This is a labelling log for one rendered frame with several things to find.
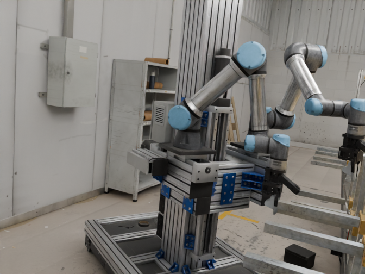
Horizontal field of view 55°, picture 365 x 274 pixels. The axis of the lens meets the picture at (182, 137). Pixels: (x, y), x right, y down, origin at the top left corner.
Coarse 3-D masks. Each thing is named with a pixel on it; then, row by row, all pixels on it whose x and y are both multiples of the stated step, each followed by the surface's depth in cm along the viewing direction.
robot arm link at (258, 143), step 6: (246, 138) 156; (252, 138) 155; (258, 138) 155; (264, 138) 155; (246, 144) 156; (252, 144) 155; (258, 144) 154; (264, 144) 153; (246, 150) 158; (252, 150) 156; (258, 150) 155; (264, 150) 154
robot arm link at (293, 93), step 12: (312, 48) 178; (324, 48) 181; (312, 60) 180; (324, 60) 181; (312, 72) 185; (288, 96) 196; (276, 108) 204; (288, 108) 200; (276, 120) 203; (288, 120) 204
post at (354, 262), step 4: (364, 196) 125; (364, 200) 123; (364, 204) 122; (364, 208) 122; (364, 212) 122; (360, 236) 124; (356, 240) 127; (356, 256) 125; (356, 260) 125; (360, 260) 125; (352, 264) 129; (356, 264) 125; (360, 264) 125; (352, 268) 127; (356, 268) 125; (352, 272) 126; (356, 272) 125
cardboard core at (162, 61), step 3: (144, 60) 428; (147, 60) 426; (150, 60) 424; (153, 60) 422; (156, 60) 420; (159, 60) 418; (162, 60) 416; (165, 60) 415; (168, 60) 420; (159, 63) 419; (162, 63) 417; (165, 63) 415; (168, 63) 421
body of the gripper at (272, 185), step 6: (270, 174) 156; (276, 174) 155; (264, 180) 158; (270, 180) 157; (276, 180) 155; (264, 186) 157; (270, 186) 155; (276, 186) 154; (282, 186) 159; (264, 192) 156; (270, 192) 155
